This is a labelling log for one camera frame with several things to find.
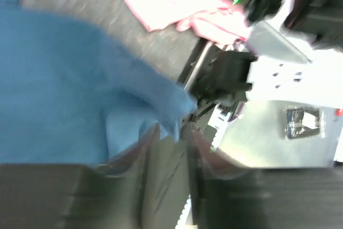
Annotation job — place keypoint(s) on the pink t-shirt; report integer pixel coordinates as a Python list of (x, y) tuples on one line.
[(219, 21)]

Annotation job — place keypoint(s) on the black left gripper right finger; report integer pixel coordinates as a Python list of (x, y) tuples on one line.
[(225, 194)]

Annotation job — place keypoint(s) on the dark blue t-shirt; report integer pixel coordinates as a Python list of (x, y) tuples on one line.
[(72, 94)]

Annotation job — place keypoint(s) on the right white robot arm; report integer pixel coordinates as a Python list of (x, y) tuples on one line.
[(299, 49)]

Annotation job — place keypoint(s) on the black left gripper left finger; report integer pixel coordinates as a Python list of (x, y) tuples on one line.
[(147, 187)]

